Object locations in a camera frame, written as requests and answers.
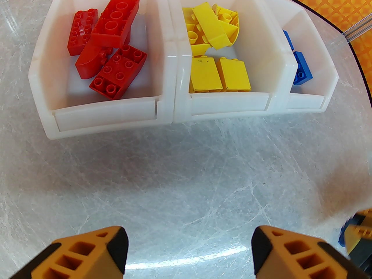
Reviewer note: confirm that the blue lego brick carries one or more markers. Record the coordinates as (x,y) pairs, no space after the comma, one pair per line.
(302,68)
(343,237)

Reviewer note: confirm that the aluminium frame post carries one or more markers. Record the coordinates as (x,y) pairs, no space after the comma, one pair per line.
(359,29)

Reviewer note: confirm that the red curved lego brick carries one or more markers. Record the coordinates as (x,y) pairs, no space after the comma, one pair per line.
(90,62)

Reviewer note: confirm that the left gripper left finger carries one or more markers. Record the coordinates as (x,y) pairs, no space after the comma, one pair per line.
(84,257)

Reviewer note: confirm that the white plastic bin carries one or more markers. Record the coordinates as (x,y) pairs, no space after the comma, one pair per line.
(101,118)
(305,103)
(226,106)

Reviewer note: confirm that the yellow lego brick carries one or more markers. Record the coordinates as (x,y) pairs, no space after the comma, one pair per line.
(187,16)
(193,38)
(205,74)
(209,25)
(234,74)

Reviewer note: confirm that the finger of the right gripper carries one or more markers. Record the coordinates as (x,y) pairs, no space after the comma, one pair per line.
(361,240)
(364,214)

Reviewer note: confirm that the yellow round lego piece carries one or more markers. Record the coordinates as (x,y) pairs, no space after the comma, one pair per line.
(231,17)

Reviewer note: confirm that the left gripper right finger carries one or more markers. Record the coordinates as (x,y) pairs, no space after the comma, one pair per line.
(296,260)

